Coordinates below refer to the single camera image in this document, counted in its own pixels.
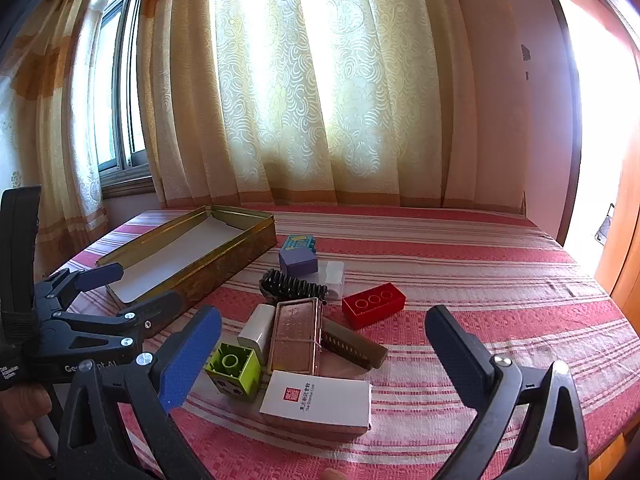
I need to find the person's left hand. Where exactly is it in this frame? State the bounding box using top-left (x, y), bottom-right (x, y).
top-left (0, 382), bottom-right (53, 461)

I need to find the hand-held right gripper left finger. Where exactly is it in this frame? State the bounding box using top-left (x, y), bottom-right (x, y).
top-left (55, 304), bottom-right (223, 480)

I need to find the gold tin box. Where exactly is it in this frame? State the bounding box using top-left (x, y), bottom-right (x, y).
top-left (95, 205), bottom-right (277, 346)

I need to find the green building block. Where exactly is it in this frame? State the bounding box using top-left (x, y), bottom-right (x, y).
top-left (204, 342), bottom-right (263, 401)

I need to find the dark hanging rack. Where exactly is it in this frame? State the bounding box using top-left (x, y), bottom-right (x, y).
top-left (595, 203), bottom-right (616, 247)

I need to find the red striped bed sheet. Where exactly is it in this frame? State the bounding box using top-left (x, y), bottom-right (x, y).
top-left (35, 205), bottom-right (640, 480)

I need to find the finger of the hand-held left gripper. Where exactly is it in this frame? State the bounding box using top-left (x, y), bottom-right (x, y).
top-left (51, 290), bottom-right (184, 356)
top-left (32, 262), bottom-right (125, 312)

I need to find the dark brown harmonica bar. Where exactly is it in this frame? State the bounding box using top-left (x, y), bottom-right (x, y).
top-left (320, 316), bottom-right (389, 372)

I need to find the black toothed hair clip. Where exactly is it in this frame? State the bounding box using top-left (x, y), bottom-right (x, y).
top-left (260, 268), bottom-right (328, 306)

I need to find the wooden door frame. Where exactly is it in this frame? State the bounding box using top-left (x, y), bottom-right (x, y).
top-left (540, 0), bottom-right (640, 311)

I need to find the sliding window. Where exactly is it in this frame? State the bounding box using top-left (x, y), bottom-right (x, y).
top-left (92, 0), bottom-right (156, 201)

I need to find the teal printed building block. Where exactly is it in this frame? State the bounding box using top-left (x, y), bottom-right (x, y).
top-left (280, 234), bottom-right (318, 256)

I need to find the wide cream patterned curtain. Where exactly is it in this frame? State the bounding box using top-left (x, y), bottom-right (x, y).
top-left (137, 0), bottom-right (526, 211)

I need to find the white rounded charger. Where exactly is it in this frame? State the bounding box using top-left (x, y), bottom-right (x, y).
top-left (237, 303), bottom-right (276, 366)

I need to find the copper metal case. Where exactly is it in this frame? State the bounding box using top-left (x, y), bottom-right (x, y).
top-left (267, 297), bottom-right (323, 376)

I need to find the white card box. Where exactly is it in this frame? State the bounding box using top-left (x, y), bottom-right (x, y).
top-left (258, 370), bottom-right (372, 433)

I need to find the narrow cream floral curtain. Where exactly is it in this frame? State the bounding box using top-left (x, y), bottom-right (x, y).
top-left (0, 0), bottom-right (126, 281)

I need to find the wooden door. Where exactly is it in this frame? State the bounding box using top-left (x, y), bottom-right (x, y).
top-left (592, 160), bottom-right (640, 311)

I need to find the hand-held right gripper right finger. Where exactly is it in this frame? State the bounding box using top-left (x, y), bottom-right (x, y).
top-left (424, 304), bottom-right (590, 480)

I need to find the red building block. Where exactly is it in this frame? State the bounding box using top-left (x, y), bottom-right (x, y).
top-left (341, 284), bottom-right (407, 331)

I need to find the clear plastic box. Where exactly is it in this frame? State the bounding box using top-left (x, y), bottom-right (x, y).
top-left (315, 260), bottom-right (346, 301)

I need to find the purple building block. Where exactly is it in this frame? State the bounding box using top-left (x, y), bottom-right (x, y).
top-left (278, 247), bottom-right (319, 277)

